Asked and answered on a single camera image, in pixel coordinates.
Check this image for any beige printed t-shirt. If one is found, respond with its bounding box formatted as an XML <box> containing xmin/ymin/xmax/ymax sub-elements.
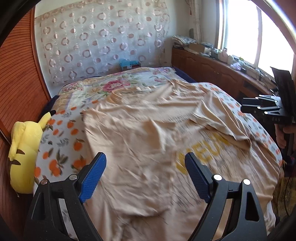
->
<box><xmin>81</xmin><ymin>78</ymin><xmax>282</xmax><ymax>241</ymax></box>

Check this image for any person's right hand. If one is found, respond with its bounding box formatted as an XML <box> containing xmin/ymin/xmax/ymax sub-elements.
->
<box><xmin>275</xmin><ymin>124</ymin><xmax>296</xmax><ymax>151</ymax></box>

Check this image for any crumpled plastic bag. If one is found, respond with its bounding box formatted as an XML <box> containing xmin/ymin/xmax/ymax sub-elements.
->
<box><xmin>230</xmin><ymin>62</ymin><xmax>241</xmax><ymax>71</ymax></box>

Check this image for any wooden low cabinet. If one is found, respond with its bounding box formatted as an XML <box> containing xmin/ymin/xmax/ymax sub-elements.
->
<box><xmin>171</xmin><ymin>48</ymin><xmax>271</xmax><ymax>102</ymax></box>

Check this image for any floral cloth on floor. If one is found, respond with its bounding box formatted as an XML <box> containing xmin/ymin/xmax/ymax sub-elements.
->
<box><xmin>272</xmin><ymin>177</ymin><xmax>295</xmax><ymax>220</ymax></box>

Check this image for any pink bottle on cabinet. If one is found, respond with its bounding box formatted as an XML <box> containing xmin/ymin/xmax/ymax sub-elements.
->
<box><xmin>218</xmin><ymin>48</ymin><xmax>228</xmax><ymax>63</ymax></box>

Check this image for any orange print white blanket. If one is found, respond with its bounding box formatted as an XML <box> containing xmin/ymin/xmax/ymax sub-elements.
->
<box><xmin>33</xmin><ymin>82</ymin><xmax>284</xmax><ymax>239</ymax></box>

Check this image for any cardboard box on cabinet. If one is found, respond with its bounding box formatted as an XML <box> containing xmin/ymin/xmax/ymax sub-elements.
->
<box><xmin>189</xmin><ymin>43</ymin><xmax>211</xmax><ymax>54</ymax></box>

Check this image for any yellow pikachu plush toy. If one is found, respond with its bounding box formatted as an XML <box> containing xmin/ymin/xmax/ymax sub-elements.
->
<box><xmin>8</xmin><ymin>110</ymin><xmax>56</xmax><ymax>194</ymax></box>

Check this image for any folded patterned cloth stack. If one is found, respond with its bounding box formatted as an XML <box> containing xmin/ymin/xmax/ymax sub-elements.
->
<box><xmin>172</xmin><ymin>35</ymin><xmax>197</xmax><ymax>46</ymax></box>

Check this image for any white tied side curtain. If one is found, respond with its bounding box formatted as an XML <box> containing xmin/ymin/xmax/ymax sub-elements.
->
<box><xmin>185</xmin><ymin>0</ymin><xmax>202</xmax><ymax>43</ymax></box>

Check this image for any floral quilt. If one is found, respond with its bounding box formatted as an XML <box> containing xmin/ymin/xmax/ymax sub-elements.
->
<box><xmin>52</xmin><ymin>66</ymin><xmax>179</xmax><ymax>114</ymax></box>

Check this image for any red wooden louvered wardrobe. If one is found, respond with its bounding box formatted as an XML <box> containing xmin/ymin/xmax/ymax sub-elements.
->
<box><xmin>1</xmin><ymin>9</ymin><xmax>50</xmax><ymax>239</ymax></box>

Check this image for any blue item behind bed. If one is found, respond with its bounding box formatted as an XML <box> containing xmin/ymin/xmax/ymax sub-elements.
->
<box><xmin>119</xmin><ymin>59</ymin><xmax>141</xmax><ymax>71</ymax></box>

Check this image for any circle pattern sheer curtain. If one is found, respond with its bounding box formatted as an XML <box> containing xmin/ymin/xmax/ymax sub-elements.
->
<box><xmin>35</xmin><ymin>1</ymin><xmax>170</xmax><ymax>91</ymax></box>

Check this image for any window with wooden frame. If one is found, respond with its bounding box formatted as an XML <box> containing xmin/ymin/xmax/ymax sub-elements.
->
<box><xmin>218</xmin><ymin>1</ymin><xmax>295</xmax><ymax>77</ymax></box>

